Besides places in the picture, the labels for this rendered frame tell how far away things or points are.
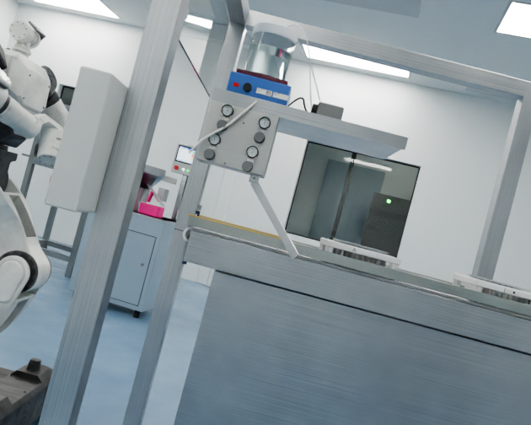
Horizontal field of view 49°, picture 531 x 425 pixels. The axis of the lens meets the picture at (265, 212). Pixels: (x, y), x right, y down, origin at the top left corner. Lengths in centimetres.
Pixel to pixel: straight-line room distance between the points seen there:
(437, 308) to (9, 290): 137
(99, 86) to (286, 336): 110
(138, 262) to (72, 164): 339
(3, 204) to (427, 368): 147
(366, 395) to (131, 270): 283
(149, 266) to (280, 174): 295
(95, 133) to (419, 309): 119
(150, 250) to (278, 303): 263
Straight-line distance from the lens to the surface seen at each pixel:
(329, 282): 186
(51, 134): 189
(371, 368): 196
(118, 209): 120
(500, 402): 209
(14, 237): 212
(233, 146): 183
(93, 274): 122
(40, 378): 235
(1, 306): 211
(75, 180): 111
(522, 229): 702
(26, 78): 210
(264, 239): 184
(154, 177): 473
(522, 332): 202
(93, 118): 111
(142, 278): 447
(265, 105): 184
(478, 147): 702
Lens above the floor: 97
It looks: level
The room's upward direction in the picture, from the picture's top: 15 degrees clockwise
